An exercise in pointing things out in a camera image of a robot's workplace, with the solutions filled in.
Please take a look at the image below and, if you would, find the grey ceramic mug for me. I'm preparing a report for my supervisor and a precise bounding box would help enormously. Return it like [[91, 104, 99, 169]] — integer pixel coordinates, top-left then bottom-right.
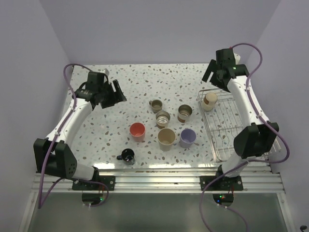
[[149, 100, 163, 114]]

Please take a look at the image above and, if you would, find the right steel tumbler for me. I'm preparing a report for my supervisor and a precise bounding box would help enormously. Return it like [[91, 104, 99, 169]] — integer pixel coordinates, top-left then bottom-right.
[[177, 104, 193, 123]]

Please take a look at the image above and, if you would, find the centre steel tumbler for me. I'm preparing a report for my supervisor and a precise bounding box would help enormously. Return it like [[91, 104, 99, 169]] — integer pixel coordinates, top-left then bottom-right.
[[155, 110, 170, 129]]

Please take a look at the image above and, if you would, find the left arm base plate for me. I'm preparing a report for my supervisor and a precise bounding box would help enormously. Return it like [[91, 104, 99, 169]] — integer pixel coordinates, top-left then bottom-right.
[[72, 175, 116, 191]]

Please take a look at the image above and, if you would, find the dark blue ceramic mug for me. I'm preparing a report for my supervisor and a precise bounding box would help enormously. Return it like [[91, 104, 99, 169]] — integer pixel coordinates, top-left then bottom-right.
[[116, 148, 135, 165]]

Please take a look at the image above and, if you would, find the beige plastic cup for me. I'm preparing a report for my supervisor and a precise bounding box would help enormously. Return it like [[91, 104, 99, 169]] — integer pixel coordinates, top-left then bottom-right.
[[157, 128, 176, 151]]

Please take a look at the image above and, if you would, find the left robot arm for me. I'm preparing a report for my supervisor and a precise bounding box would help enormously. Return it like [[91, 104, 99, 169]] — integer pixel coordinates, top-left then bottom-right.
[[33, 69, 126, 190]]

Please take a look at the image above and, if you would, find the purple plastic cup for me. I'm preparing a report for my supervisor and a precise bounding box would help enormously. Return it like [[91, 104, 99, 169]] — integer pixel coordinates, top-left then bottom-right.
[[180, 129, 197, 148]]

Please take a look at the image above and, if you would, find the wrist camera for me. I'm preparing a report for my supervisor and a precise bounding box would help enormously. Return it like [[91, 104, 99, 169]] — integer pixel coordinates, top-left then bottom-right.
[[234, 53, 241, 65], [102, 69, 110, 84]]

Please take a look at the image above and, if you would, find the steel tumbler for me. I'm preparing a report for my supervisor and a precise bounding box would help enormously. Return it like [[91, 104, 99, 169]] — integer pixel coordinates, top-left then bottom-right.
[[155, 110, 170, 129], [177, 104, 193, 123]]

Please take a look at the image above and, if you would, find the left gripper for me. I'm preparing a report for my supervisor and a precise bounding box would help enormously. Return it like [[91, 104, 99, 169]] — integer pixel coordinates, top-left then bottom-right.
[[98, 80, 126, 109]]

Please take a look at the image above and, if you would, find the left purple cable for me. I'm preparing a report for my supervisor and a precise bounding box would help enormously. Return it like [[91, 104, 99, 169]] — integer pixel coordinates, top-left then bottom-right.
[[38, 63, 108, 210]]

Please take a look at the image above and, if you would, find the steel tumbler cork band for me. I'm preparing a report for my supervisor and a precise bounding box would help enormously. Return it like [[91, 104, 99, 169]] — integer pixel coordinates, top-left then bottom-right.
[[201, 92, 218, 111]]

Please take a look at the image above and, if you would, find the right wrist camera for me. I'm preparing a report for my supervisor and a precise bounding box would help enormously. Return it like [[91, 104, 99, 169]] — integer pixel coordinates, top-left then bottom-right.
[[234, 53, 241, 65]]

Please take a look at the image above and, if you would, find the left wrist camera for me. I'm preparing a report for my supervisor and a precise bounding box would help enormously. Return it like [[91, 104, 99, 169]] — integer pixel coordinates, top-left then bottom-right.
[[102, 69, 110, 84]]

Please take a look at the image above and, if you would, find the aluminium frame rail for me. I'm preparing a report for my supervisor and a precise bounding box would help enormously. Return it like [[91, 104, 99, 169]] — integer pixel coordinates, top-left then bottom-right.
[[30, 169, 287, 194]]

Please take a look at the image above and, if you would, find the wire dish rack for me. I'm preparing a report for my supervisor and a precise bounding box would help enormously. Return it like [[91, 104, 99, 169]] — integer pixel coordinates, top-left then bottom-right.
[[197, 88, 282, 162]]

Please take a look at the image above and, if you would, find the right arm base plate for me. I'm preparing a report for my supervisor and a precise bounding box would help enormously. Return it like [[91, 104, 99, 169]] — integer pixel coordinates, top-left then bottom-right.
[[199, 176, 244, 191]]

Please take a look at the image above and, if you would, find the red plastic cup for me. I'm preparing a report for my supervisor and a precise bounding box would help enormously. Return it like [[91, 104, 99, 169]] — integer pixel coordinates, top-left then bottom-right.
[[129, 122, 145, 143]]

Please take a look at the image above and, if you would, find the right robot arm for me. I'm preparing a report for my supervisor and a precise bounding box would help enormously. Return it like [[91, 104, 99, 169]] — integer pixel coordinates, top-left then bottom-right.
[[202, 48, 279, 190]]

